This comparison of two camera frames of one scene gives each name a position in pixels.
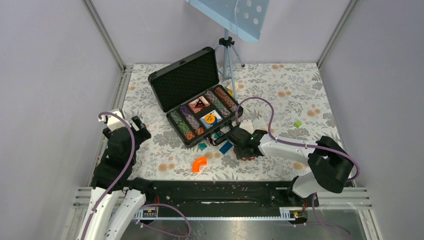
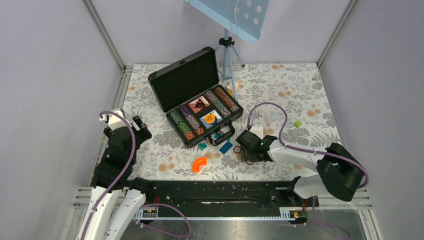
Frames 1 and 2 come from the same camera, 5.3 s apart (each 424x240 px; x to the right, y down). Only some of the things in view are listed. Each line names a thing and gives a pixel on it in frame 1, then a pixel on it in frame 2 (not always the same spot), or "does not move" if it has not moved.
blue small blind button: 215,122 does not move
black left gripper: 142,133 does not move
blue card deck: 202,119 -> 215,113
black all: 199,103 does not move
